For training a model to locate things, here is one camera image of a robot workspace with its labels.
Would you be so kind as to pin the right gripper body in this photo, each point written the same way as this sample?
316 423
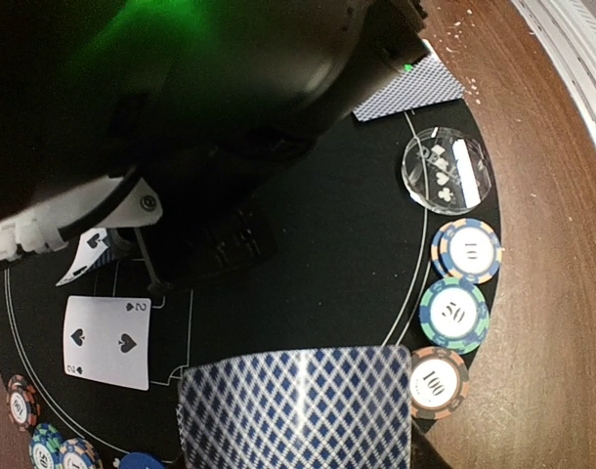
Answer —
211 227

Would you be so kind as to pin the nine of spades card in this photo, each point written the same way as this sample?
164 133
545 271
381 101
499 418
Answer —
94 250

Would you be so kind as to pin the two of spades card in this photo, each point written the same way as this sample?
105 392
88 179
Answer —
106 340

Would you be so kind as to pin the grey card deck box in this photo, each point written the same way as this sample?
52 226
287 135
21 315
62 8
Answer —
313 408

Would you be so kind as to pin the dealt card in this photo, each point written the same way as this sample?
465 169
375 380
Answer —
426 83

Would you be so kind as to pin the blue small blind button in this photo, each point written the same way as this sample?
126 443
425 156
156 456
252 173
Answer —
139 460

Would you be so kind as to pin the green fifty chip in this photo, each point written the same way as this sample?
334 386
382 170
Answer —
44 447

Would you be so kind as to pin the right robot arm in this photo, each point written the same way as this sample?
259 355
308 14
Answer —
157 120

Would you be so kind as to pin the round black poker mat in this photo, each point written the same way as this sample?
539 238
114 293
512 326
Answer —
352 261

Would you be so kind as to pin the aluminium front rail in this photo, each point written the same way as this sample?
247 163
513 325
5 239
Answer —
567 32

